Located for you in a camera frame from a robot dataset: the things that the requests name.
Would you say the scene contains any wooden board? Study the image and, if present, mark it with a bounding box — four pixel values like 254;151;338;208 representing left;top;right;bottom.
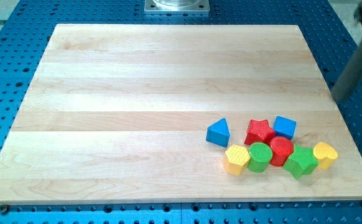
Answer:
0;24;362;205

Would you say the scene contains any yellow heart block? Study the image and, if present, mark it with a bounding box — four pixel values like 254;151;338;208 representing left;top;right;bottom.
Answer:
313;142;338;169

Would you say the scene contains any blue triangle block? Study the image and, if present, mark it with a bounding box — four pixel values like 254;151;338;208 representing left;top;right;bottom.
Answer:
206;118;230;147

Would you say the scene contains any yellow hexagon block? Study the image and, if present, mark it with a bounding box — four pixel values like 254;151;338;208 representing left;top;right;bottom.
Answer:
223;144;251;175

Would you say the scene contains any red star block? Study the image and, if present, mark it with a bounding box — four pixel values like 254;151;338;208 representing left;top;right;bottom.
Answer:
244;119;276;145

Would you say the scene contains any green cylinder block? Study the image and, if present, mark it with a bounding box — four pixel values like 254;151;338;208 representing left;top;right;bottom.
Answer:
248;142;272;173

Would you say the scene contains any blue cube block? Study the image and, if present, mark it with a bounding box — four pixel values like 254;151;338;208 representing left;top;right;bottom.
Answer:
273;116;297;140

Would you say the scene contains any red cylinder block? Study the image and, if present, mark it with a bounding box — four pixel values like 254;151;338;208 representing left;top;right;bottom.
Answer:
269;136;294;167

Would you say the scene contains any green star block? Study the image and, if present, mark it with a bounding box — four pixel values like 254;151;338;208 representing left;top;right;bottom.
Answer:
282;145;318;180

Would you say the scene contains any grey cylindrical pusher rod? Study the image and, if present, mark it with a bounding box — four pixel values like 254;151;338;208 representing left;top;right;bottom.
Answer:
331;41;362;101

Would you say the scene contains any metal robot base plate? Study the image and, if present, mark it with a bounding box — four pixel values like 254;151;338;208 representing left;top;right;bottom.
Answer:
144;0;210;13

